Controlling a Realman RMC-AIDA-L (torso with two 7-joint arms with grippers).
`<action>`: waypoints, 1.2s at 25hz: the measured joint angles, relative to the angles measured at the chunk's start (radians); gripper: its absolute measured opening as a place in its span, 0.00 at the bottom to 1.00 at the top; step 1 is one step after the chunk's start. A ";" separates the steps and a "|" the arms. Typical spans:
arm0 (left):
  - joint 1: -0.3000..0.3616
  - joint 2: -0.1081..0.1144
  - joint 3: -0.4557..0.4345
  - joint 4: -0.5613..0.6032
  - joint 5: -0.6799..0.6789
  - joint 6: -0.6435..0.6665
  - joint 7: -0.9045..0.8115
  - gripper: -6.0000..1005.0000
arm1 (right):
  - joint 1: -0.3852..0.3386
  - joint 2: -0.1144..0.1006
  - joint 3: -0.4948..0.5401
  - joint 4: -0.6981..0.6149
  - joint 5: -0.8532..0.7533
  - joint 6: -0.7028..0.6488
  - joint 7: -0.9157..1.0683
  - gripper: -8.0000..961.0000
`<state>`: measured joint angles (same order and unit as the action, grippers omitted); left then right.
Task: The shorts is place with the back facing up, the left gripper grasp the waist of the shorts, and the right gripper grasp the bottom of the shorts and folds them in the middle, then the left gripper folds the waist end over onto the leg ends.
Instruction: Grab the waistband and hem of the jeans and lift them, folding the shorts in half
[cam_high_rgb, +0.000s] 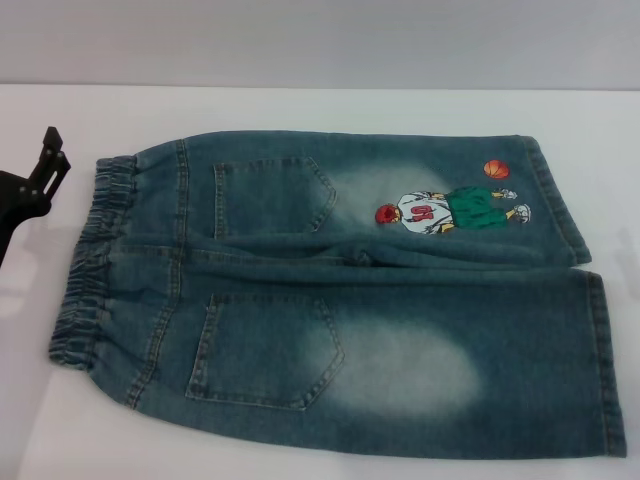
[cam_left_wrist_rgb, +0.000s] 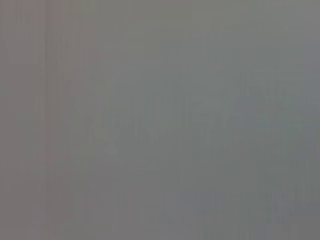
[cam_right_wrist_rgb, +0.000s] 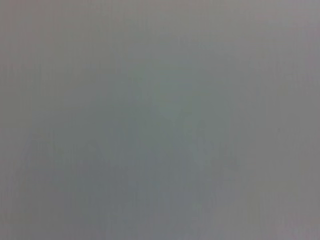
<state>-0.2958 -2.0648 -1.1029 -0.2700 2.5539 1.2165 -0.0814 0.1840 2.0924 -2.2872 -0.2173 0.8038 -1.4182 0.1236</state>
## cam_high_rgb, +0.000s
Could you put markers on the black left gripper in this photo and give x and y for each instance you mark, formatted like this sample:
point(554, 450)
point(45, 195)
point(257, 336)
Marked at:
point(17, 200)

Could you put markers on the blue denim shorts with print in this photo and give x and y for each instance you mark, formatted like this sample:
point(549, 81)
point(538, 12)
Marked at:
point(400, 320)

